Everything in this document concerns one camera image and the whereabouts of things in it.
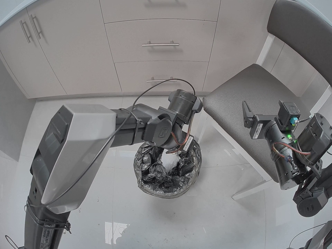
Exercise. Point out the beige cabinet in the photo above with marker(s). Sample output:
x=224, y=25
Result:
x=160, y=27

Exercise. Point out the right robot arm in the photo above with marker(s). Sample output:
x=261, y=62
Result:
x=311, y=139

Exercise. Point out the black plastic bag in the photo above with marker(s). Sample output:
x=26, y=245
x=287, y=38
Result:
x=155, y=175

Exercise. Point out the white printed wrapper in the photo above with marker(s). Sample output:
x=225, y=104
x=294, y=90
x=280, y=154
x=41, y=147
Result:
x=170, y=163

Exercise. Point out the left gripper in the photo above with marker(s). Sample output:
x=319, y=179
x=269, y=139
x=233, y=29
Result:
x=187, y=144

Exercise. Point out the grey padded chair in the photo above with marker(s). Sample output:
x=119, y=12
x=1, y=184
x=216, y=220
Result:
x=246, y=92

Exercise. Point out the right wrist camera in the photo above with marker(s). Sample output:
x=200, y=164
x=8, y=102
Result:
x=289, y=110

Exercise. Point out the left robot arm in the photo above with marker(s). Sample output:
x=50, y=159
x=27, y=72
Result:
x=77, y=144

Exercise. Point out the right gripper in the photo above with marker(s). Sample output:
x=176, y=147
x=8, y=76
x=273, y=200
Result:
x=267, y=130

